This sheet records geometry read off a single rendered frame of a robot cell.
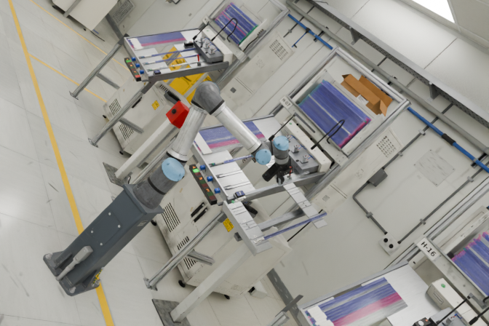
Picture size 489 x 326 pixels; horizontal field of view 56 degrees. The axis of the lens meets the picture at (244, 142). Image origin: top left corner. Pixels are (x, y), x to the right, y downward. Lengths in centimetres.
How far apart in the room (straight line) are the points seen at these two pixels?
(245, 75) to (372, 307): 242
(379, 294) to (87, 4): 561
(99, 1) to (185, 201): 421
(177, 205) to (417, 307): 175
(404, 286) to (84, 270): 160
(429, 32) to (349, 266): 249
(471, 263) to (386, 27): 334
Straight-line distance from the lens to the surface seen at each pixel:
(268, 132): 328
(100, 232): 233
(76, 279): 244
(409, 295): 258
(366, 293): 248
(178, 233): 330
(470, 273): 258
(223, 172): 289
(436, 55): 498
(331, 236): 453
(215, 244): 307
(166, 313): 287
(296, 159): 300
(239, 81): 414
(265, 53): 414
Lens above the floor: 138
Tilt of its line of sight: 8 degrees down
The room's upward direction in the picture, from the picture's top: 45 degrees clockwise
